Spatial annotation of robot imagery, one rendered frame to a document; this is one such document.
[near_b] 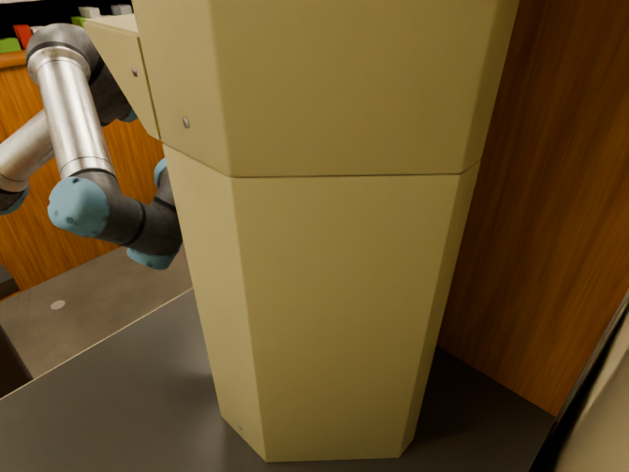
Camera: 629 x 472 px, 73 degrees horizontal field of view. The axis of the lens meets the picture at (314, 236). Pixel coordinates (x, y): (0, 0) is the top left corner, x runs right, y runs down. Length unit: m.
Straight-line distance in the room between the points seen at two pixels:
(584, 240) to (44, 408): 0.85
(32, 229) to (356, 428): 2.26
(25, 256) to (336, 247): 2.41
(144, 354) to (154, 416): 0.14
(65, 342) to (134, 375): 1.55
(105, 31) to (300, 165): 0.24
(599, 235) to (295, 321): 0.39
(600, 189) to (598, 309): 0.17
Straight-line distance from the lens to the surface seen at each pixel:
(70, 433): 0.83
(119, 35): 0.47
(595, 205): 0.62
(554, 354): 0.76
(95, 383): 0.88
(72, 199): 0.65
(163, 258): 0.75
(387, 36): 0.34
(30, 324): 2.59
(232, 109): 0.35
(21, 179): 1.19
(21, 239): 2.68
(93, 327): 2.42
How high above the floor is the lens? 1.58
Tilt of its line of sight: 35 degrees down
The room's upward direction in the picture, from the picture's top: straight up
